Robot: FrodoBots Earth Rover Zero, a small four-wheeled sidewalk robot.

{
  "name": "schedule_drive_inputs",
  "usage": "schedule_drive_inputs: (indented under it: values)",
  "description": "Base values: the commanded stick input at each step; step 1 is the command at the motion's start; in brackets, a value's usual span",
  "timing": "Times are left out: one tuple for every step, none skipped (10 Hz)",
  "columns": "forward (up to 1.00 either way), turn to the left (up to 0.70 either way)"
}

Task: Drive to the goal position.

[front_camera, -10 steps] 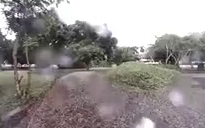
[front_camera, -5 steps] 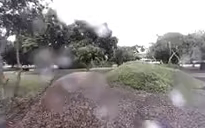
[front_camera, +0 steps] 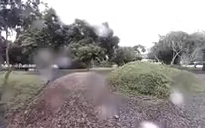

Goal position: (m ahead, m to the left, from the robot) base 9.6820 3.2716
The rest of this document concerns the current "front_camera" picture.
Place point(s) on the row of trees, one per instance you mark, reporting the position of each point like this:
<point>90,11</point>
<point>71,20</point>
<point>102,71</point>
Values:
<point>73,40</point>

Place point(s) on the brown gravel path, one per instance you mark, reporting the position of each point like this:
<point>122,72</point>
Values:
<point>73,106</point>

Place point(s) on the low green bush mound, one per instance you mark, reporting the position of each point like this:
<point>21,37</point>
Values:
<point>143,78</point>

